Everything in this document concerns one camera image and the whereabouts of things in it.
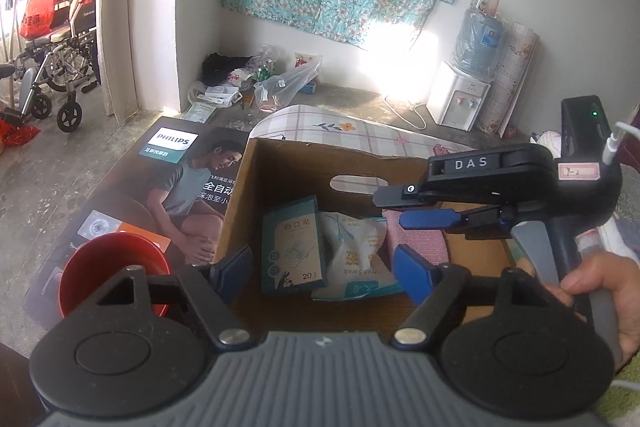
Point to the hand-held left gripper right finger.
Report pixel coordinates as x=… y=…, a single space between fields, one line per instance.
x=415 y=267

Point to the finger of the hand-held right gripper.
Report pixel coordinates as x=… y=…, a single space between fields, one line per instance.
x=400 y=196
x=430 y=219

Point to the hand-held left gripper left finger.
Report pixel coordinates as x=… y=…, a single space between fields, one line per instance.
x=232 y=267

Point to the pink woven cloth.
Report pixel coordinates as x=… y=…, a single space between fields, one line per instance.
x=425 y=242

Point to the white cotton swab packet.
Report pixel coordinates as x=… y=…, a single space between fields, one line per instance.
x=355 y=247

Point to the teal bandage box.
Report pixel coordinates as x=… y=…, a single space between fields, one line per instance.
x=292 y=247

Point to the brown cardboard box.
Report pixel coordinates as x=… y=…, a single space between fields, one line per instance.
x=280 y=177

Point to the person's right hand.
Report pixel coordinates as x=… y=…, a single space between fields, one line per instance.
x=615 y=292

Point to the plaid printed bed sheet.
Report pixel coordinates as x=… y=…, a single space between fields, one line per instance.
x=350 y=132

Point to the patterned paper roll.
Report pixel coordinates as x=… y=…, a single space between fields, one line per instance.
x=510 y=77

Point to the white water dispenser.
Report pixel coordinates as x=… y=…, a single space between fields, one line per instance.
x=457 y=94

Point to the large printed cardboard box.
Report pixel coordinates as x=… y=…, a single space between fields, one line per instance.
x=150 y=187

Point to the red bowl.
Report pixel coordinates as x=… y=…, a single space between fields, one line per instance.
x=110 y=252

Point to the small blue dish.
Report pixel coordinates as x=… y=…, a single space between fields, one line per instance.
x=307 y=88

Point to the blue water jug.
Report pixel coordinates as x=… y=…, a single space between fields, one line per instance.
x=477 y=39

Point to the green paper sheet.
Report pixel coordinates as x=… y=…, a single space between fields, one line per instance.
x=200 y=111

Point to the clear plastic bag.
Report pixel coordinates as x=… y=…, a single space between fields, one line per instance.
x=285 y=82

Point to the red and white packet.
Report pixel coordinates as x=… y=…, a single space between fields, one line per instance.
x=302 y=59

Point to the white paper packets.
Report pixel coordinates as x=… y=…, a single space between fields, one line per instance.
x=215 y=94

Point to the small pink bottle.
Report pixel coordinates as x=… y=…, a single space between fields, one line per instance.
x=494 y=3

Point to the small clear bottle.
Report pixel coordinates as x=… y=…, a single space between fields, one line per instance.
x=481 y=1

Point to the green can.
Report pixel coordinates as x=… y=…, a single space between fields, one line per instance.
x=261 y=74

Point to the black cloth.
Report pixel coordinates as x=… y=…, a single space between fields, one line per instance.
x=222 y=67

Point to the green terry towel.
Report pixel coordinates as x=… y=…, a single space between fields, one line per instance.
x=625 y=397

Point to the red cloth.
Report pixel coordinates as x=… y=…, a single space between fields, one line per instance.
x=17 y=132

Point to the folding wheelchair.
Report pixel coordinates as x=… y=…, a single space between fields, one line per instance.
x=60 y=52

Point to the orange plastic bag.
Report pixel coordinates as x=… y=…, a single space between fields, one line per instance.
x=37 y=12

